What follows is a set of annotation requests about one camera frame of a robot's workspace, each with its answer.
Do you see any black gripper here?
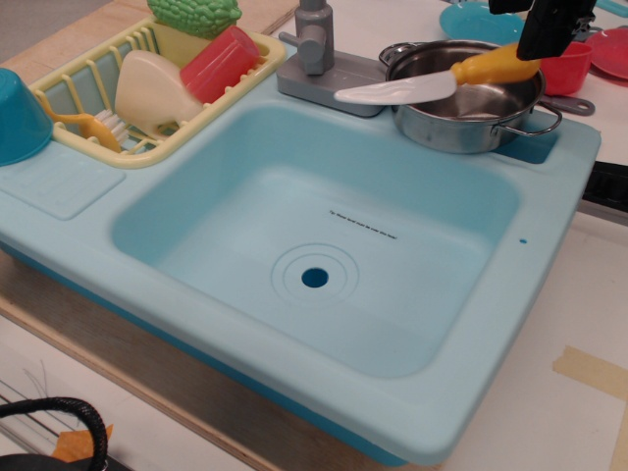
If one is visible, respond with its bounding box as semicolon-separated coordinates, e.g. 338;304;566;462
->
489;0;597;61

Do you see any yellow handled toy knife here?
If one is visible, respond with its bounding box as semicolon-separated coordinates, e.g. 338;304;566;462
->
334;43;541;106

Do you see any stainless steel pot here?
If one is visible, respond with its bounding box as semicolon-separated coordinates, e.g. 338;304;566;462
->
379;40;562;154

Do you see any red plastic cup on table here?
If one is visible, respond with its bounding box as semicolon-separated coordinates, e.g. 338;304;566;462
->
541;42;593;96

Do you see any red plastic plate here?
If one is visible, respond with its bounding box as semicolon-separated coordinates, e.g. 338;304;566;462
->
585;27;628;80

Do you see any teal plastic plate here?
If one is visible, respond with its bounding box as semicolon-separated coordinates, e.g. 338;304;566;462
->
439;1;524;45

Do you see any grey toy faucet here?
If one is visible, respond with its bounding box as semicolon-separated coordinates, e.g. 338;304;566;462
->
277;0;385;118

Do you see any light blue toy sink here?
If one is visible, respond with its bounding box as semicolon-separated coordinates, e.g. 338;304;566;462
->
1;78;601;464

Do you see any red plastic cup in rack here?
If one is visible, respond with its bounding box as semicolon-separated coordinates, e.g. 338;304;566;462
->
180;26;261;103

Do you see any green bumpy toy vegetable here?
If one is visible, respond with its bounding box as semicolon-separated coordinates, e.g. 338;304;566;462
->
147;0;242;39

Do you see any beige masking tape strip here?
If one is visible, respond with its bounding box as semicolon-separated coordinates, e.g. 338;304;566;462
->
552;345;627;471

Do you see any cream plastic pitcher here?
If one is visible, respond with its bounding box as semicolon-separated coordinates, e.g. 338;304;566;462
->
115;50;203;139

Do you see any yellow dish drying rack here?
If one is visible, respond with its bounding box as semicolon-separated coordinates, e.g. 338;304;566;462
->
29;17;287;169

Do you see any orange dish brush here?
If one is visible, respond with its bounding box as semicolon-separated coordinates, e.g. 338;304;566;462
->
34;91;129;153

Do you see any teal plastic bowl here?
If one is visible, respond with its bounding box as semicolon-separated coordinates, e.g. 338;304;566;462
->
1;68;53;166

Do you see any orange tape piece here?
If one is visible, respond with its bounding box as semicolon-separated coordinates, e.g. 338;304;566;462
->
51;430;95;463

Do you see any grey utensil handle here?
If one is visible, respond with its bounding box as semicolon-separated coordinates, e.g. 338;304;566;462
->
542;95;596;117

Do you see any black rail at right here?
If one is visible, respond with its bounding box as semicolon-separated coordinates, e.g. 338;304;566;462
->
583;161;628;213

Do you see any black braided cable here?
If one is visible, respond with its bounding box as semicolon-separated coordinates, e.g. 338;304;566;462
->
0;396;108;471

